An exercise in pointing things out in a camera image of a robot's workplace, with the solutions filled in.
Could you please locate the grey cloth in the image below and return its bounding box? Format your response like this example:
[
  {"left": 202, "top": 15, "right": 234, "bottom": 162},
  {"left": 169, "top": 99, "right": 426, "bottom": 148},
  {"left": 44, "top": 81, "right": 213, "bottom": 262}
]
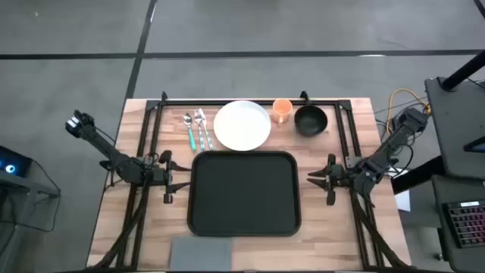
[{"left": 169, "top": 237, "right": 233, "bottom": 272}]

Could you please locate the backlit computer keyboard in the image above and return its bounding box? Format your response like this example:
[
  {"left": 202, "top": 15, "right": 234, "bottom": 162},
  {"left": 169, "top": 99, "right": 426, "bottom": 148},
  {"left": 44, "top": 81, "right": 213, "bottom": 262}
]
[{"left": 442, "top": 200, "right": 485, "bottom": 249}]

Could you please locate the black round pole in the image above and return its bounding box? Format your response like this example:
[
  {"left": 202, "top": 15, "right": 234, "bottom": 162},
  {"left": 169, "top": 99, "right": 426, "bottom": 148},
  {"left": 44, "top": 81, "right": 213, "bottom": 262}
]
[{"left": 441, "top": 49, "right": 485, "bottom": 92}]

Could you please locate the black device with blue light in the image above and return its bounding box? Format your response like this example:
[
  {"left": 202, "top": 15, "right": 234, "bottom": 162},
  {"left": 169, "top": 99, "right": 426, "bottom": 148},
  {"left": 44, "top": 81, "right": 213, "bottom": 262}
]
[{"left": 0, "top": 146, "right": 33, "bottom": 177}]

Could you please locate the dark tablet device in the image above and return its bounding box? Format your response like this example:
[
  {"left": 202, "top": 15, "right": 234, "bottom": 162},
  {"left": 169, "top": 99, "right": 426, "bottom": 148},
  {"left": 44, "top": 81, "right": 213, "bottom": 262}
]
[{"left": 462, "top": 135, "right": 485, "bottom": 155}]

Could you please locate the grey equipment stand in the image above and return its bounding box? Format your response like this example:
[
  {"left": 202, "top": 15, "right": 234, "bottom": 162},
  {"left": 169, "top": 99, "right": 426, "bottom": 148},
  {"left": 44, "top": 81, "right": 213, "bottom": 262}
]
[{"left": 0, "top": 158, "right": 61, "bottom": 273}]

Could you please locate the yellow cable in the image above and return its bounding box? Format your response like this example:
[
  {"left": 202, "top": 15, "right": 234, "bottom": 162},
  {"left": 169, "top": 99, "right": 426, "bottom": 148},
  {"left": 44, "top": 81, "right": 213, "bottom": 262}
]
[{"left": 386, "top": 87, "right": 432, "bottom": 134}]

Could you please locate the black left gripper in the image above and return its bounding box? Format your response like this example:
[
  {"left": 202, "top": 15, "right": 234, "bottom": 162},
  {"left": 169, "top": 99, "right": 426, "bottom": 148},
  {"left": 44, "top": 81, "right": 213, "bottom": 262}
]
[{"left": 150, "top": 149, "right": 192, "bottom": 205}]

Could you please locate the white round plate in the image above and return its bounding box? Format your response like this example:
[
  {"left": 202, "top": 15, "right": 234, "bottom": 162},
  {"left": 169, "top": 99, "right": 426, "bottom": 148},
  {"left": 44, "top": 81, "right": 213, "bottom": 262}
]
[{"left": 213, "top": 99, "right": 272, "bottom": 152}]

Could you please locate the black keyboard desk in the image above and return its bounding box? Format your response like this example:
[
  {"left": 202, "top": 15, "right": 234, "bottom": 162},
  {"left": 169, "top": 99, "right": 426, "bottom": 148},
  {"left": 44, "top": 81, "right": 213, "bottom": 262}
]
[{"left": 431, "top": 174, "right": 485, "bottom": 273}]

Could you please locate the fork with patterned handle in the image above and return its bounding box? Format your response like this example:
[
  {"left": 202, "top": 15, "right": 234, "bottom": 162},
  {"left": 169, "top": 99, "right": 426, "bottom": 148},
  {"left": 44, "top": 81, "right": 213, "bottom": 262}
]
[{"left": 193, "top": 108, "right": 206, "bottom": 152}]

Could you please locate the orange mug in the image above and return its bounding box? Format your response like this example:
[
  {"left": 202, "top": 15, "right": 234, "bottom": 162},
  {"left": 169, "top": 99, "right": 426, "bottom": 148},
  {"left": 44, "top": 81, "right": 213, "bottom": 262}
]
[{"left": 272, "top": 98, "right": 294, "bottom": 125}]

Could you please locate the black side desk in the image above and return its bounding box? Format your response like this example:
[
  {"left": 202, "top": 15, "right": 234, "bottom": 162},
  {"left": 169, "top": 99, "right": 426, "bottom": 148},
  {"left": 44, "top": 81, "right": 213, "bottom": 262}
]
[{"left": 424, "top": 77, "right": 485, "bottom": 181}]

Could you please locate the black bowl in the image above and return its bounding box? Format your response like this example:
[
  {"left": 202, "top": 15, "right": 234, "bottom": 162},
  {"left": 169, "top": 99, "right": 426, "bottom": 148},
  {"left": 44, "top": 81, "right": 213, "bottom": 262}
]
[{"left": 294, "top": 105, "right": 329, "bottom": 138}]

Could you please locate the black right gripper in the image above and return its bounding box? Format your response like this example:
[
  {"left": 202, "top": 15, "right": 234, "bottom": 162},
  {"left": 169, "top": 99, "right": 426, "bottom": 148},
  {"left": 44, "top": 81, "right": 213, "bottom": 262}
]
[{"left": 305, "top": 152, "right": 356, "bottom": 207}]

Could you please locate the black plastic serving tray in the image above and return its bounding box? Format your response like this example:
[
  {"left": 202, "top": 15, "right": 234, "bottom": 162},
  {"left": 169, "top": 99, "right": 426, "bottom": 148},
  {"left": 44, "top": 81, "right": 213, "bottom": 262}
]
[{"left": 187, "top": 150, "right": 303, "bottom": 238}]

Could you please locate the white paper sheet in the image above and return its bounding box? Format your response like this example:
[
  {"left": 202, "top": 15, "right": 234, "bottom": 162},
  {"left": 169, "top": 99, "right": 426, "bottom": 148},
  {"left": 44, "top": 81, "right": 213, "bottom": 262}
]
[{"left": 390, "top": 166, "right": 412, "bottom": 212}]

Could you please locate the black aluminium rig frame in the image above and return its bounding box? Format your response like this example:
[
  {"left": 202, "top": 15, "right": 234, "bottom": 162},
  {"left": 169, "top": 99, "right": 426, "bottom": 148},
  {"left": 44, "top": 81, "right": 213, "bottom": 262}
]
[{"left": 89, "top": 90, "right": 412, "bottom": 272}]

